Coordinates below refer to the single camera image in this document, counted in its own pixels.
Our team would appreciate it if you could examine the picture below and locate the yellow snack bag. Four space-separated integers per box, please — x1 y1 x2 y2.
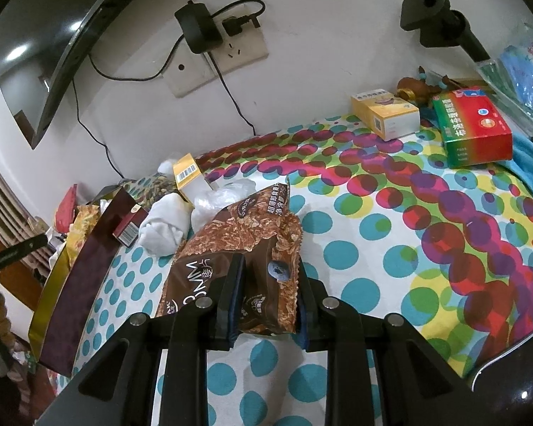
65 205 101 268

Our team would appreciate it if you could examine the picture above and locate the yellow white box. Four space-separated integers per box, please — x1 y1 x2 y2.
350 88 421 141
172 154 214 206

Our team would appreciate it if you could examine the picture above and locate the blue towel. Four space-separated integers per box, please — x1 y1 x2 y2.
499 133 533 196

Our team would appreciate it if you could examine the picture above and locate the black power cable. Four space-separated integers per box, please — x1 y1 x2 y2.
206 50 258 138

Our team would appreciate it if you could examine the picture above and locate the red green medicine box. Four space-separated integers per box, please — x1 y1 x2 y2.
432 88 512 168

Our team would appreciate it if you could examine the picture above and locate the camouflage sock ball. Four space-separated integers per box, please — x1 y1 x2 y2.
138 175 177 212

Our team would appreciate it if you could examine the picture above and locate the brown snack bag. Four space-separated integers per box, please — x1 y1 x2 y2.
157 183 302 335

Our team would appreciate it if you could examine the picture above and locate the brown gold ornament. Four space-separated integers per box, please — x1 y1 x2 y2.
395 66 464 107

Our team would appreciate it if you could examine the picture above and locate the white cloth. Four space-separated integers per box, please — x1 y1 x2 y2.
138 192 191 257

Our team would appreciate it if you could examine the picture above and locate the dark red gold storage box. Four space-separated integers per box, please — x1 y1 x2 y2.
28 189 135 377

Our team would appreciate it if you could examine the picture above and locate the black stand mount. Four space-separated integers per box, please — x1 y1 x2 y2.
399 0 490 62

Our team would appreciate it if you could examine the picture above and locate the black television screen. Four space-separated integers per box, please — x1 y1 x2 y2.
0 0 152 150

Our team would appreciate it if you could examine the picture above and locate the red packet behind box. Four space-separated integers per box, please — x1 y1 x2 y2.
54 184 77 234

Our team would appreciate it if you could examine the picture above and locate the green blue plastic package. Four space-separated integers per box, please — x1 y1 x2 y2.
475 45 533 142

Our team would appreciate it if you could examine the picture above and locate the beige wall socket plate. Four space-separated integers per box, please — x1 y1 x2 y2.
162 29 268 98

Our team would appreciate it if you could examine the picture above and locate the black power adapter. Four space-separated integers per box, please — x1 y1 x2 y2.
175 0 223 55

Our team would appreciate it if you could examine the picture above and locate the colourful polka dot tablecloth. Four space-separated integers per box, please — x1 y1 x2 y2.
70 115 533 425

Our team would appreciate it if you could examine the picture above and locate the clear plastic bag bundle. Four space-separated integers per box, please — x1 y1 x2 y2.
191 179 256 234

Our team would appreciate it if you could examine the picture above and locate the red cigarette pack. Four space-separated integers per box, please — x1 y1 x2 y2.
112 204 148 247

